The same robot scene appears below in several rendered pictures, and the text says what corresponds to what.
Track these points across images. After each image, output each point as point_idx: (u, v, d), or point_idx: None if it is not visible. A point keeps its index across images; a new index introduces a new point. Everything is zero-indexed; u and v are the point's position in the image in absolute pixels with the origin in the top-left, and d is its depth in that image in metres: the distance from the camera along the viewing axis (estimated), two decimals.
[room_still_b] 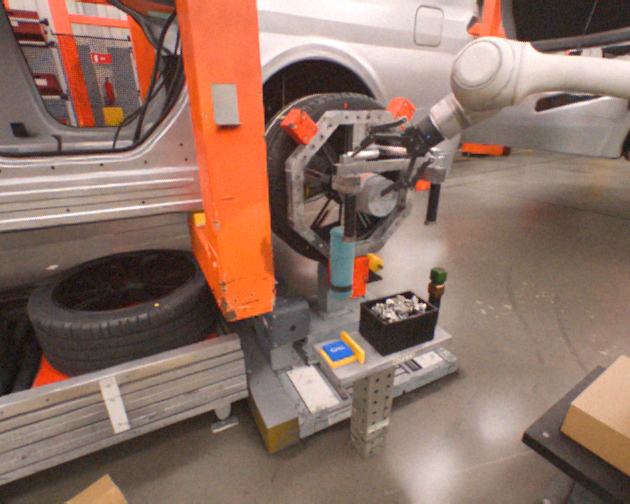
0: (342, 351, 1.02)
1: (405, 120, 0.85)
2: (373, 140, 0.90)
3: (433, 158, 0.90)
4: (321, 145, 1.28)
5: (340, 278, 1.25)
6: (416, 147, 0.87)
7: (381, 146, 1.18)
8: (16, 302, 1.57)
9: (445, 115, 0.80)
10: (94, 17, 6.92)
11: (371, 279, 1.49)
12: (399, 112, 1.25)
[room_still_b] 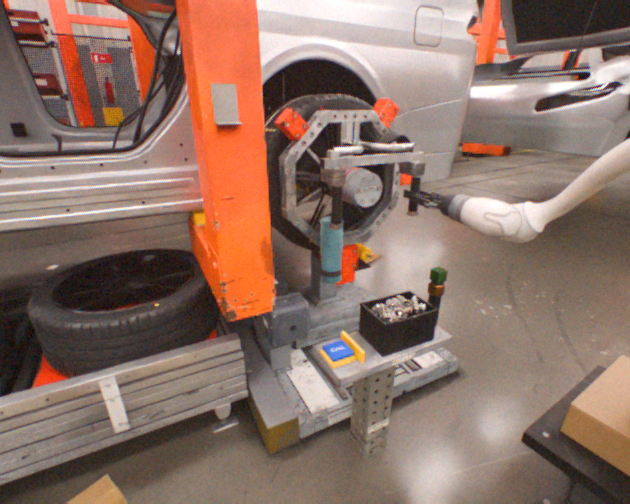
0: (342, 351, 1.02)
1: None
2: (425, 195, 1.30)
3: (427, 204, 1.18)
4: (306, 148, 1.39)
5: (330, 264, 1.37)
6: (440, 197, 1.20)
7: (366, 142, 1.29)
8: (16, 302, 1.57)
9: None
10: (94, 17, 6.92)
11: (360, 267, 1.60)
12: (383, 112, 1.37)
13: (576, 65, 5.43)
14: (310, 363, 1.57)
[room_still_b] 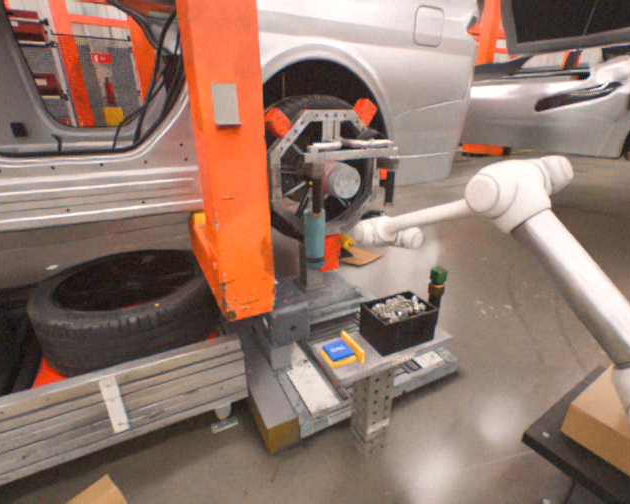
0: (342, 351, 1.02)
1: (382, 211, 1.64)
2: (365, 216, 1.72)
3: None
4: (292, 144, 1.51)
5: (313, 251, 1.49)
6: None
7: (345, 139, 1.42)
8: (16, 302, 1.57)
9: None
10: (94, 17, 6.92)
11: (343, 255, 1.73)
12: (362, 111, 1.49)
13: (576, 65, 5.43)
14: (310, 363, 1.57)
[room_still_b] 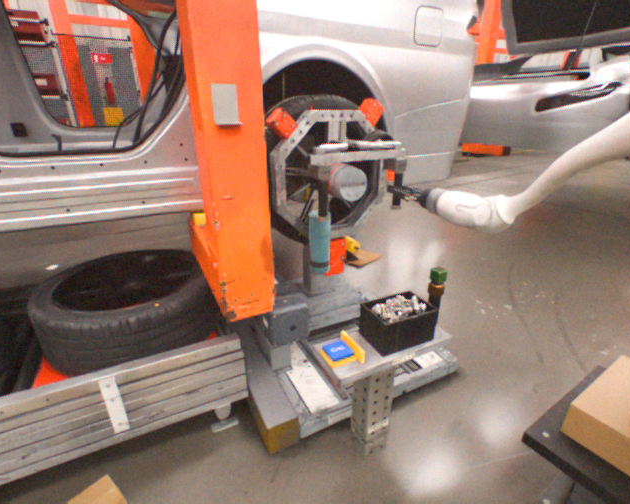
0: (342, 351, 1.02)
1: None
2: (407, 189, 1.38)
3: (407, 198, 1.27)
4: (296, 145, 1.47)
5: (318, 255, 1.45)
6: (420, 191, 1.28)
7: (352, 140, 1.38)
8: (16, 302, 1.57)
9: None
10: (94, 17, 6.92)
11: (348, 259, 1.69)
12: (369, 111, 1.45)
13: (576, 65, 5.43)
14: (310, 363, 1.57)
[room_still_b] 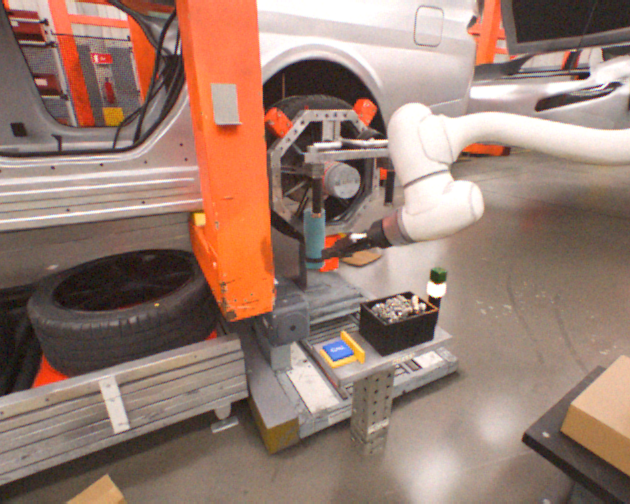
0: (342, 351, 1.02)
1: None
2: None
3: (352, 236, 0.85)
4: (292, 144, 1.51)
5: (313, 251, 1.49)
6: (367, 230, 0.88)
7: (345, 139, 1.42)
8: (16, 302, 1.57)
9: None
10: (94, 17, 6.92)
11: (343, 255, 1.73)
12: (362, 111, 1.49)
13: (576, 65, 5.43)
14: (310, 363, 1.57)
